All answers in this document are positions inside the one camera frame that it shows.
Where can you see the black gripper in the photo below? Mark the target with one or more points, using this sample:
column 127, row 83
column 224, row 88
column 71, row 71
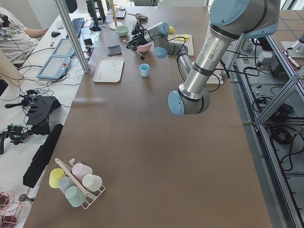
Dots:
column 139, row 37

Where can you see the steel muddler with black tip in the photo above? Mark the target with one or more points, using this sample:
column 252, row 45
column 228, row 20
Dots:
column 137, row 53

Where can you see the blue plastic cup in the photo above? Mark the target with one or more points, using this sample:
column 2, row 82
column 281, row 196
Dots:
column 144, row 69

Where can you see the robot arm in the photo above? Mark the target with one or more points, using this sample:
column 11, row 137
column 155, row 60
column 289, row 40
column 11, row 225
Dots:
column 229, row 20

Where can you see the steel ice scoop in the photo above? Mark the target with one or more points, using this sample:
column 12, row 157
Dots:
column 139, row 16

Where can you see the pink plastic cup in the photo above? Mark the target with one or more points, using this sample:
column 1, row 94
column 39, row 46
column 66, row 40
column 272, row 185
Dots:
column 81, row 170

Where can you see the white plastic cup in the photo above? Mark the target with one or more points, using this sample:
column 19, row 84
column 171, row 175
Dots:
column 92, row 182

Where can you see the yellow plastic cup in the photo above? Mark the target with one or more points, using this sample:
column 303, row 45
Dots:
column 55, row 175

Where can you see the grey plastic cup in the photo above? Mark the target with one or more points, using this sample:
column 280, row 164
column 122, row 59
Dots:
column 64, row 183

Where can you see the green plastic cup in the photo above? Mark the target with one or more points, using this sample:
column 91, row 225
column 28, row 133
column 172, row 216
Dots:
column 75, row 196

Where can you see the green bowl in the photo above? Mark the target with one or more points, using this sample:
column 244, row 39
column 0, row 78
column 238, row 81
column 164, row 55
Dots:
column 122, row 31

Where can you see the pink bowl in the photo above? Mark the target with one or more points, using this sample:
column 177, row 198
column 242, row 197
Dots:
column 145, row 47

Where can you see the wooden glass stand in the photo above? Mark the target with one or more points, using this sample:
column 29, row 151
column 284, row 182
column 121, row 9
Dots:
column 115, row 24

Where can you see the grey folded cloth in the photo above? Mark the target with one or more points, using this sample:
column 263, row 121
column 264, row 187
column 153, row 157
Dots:
column 114, row 50

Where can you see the yellow plastic knife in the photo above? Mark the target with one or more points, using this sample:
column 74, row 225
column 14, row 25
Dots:
column 183, row 39

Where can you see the cream serving tray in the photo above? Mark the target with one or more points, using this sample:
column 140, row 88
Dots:
column 109, row 70

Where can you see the wooden cutting board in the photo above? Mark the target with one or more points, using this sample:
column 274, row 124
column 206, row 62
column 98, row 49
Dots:
column 188, row 44

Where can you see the black keyboard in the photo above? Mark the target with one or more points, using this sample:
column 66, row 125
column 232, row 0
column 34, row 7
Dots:
column 77, row 25

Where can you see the blue teach pendant far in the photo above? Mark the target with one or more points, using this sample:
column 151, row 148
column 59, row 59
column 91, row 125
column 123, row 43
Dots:
column 64, row 48

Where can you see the blue teach pendant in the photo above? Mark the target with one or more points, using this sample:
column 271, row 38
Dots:
column 64, row 48
column 54, row 68

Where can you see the black computer mouse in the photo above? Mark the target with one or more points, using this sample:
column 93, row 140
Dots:
column 55, row 34

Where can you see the blue teach pendant near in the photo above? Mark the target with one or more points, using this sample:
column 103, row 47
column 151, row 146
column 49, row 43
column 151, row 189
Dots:
column 54, row 68

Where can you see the seated person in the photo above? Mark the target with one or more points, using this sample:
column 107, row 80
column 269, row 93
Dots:
column 16, row 40

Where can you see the long black bar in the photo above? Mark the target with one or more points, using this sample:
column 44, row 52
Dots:
column 42, row 157

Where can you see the aluminium frame post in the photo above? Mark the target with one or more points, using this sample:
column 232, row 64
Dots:
column 64, row 14

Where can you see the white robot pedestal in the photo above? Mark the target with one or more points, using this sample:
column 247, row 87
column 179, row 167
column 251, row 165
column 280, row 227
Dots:
column 216, row 78

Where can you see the black bracket stand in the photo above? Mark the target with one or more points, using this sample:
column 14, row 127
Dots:
column 40, row 109

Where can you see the white wire cup rack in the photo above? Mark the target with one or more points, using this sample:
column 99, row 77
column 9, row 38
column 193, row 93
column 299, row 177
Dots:
column 91, row 197

